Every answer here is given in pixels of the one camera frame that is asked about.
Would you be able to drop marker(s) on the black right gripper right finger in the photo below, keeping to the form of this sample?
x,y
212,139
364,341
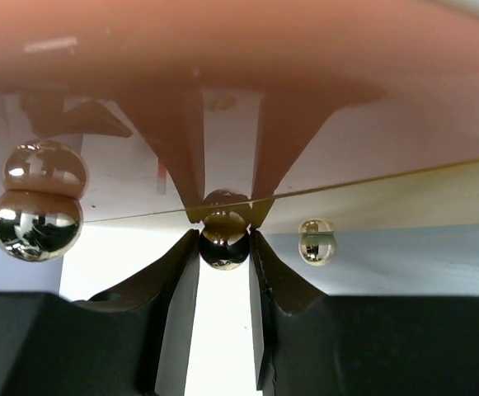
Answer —
x,y
309,343

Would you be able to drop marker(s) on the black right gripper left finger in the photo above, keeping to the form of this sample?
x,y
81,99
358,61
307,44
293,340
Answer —
x,y
131,339

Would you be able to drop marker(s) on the grey bottom drawer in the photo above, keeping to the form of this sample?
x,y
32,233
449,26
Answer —
x,y
427,261

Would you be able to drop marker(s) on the yellow drawer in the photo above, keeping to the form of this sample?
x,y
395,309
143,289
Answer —
x,y
434,197

